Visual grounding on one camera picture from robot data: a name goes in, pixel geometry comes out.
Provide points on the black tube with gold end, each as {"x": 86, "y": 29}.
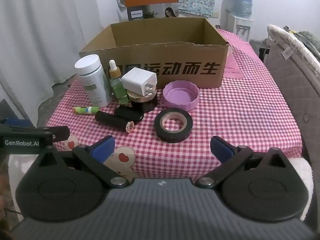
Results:
{"x": 110, "y": 120}

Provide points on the grey quilted mattress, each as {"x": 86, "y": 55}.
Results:
{"x": 287, "y": 92}

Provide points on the blue water jug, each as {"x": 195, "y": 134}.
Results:
{"x": 242, "y": 0}

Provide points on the white plush cover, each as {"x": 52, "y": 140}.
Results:
{"x": 303, "y": 180}

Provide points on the white water dispenser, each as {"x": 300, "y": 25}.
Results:
{"x": 237, "y": 27}

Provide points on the dark printed carton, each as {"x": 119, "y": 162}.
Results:
{"x": 134, "y": 13}

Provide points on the wall socket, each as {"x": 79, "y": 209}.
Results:
{"x": 215, "y": 14}

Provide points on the picture carton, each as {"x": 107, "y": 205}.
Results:
{"x": 162, "y": 11}

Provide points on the black oval case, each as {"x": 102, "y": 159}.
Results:
{"x": 130, "y": 113}

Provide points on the black tape roll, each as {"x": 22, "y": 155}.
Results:
{"x": 160, "y": 132}

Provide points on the white charger plug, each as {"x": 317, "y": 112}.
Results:
{"x": 137, "y": 80}

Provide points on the white supplement bottle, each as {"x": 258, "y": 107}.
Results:
{"x": 93, "y": 85}

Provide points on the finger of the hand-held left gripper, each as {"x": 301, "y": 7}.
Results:
{"x": 61, "y": 133}
{"x": 15, "y": 123}

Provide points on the brown cardboard box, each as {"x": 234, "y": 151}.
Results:
{"x": 175, "y": 55}

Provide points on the green dropper bottle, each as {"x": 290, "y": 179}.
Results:
{"x": 118, "y": 87}

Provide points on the black jar with gold lid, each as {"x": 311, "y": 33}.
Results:
{"x": 147, "y": 105}

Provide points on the white fleece blanket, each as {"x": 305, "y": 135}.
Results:
{"x": 295, "y": 45}

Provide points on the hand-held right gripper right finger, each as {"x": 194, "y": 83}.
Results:
{"x": 221, "y": 150}

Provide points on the green and white lip balm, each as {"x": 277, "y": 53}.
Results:
{"x": 85, "y": 110}

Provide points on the pink checkered tablecloth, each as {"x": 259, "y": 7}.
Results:
{"x": 237, "y": 120}

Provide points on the purple plastic lid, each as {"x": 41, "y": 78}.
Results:
{"x": 180, "y": 97}

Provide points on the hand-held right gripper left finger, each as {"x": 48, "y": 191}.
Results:
{"x": 103, "y": 147}

